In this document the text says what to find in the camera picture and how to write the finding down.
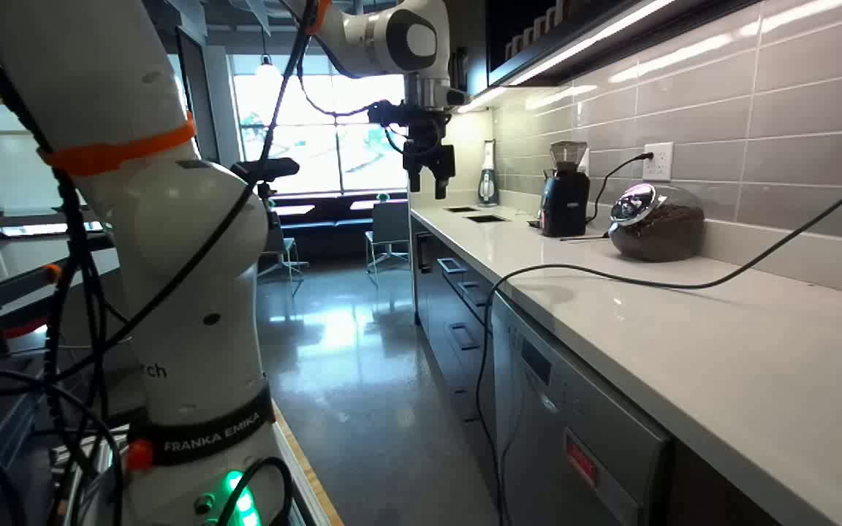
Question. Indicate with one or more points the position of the dark wood sink cabinet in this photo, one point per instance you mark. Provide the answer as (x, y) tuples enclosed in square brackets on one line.
[(715, 498)]

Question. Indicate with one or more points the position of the wooden edged robot table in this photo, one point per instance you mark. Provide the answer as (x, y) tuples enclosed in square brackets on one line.
[(306, 469)]

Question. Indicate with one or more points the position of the white double wall outlet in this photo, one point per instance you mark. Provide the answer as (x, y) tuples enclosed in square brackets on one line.
[(660, 160)]

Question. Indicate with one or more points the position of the black coffee grinder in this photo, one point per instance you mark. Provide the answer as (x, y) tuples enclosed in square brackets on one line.
[(565, 198)]

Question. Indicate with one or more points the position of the tall glass carafe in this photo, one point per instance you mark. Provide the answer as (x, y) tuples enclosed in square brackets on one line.
[(490, 177)]

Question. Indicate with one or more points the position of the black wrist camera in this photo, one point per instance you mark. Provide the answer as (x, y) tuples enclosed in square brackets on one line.
[(386, 112)]

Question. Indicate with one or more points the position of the black camera on stand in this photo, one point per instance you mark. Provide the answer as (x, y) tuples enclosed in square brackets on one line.
[(270, 168)]

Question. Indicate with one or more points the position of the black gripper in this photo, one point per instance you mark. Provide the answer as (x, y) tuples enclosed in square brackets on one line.
[(427, 133)]

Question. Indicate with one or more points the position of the glass jar with metal lid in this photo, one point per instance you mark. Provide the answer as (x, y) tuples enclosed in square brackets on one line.
[(657, 229)]

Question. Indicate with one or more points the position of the dark wall cabinet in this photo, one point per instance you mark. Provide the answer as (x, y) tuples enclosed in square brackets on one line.
[(540, 30)]

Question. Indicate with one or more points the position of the red dirty magnet sign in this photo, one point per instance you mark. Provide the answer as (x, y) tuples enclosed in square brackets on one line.
[(584, 461)]

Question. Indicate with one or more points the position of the stainless steel Bosch dishwasher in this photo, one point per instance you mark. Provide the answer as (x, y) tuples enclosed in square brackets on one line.
[(576, 409)]

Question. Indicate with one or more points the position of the long office table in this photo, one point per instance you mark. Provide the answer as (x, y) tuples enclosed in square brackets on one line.
[(335, 206)]

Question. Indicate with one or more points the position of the dark wood drawer cabinet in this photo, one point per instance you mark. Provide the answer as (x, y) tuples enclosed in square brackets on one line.
[(451, 323)]

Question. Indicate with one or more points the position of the under cabinet light strip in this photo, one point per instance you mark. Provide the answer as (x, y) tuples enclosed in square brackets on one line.
[(585, 42)]

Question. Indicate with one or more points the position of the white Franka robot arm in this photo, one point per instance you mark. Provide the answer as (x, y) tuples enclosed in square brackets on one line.
[(189, 244)]

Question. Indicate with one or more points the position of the grey office chair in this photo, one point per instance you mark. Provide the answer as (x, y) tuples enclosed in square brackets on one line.
[(281, 248), (389, 234)]

